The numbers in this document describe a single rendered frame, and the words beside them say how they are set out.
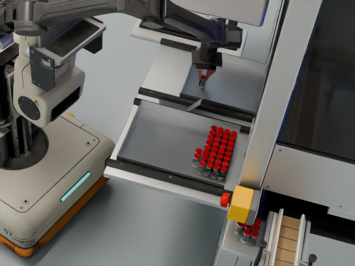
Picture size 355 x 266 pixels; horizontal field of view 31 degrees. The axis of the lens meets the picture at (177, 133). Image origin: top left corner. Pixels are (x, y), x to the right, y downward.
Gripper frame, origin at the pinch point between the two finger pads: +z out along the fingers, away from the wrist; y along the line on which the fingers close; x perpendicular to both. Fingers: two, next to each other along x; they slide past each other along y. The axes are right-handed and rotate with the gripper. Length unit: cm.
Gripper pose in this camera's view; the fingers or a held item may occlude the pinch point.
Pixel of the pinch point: (203, 77)
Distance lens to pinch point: 224.2
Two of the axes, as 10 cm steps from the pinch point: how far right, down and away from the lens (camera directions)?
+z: -1.1, 6.8, 7.3
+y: 9.9, 0.8, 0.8
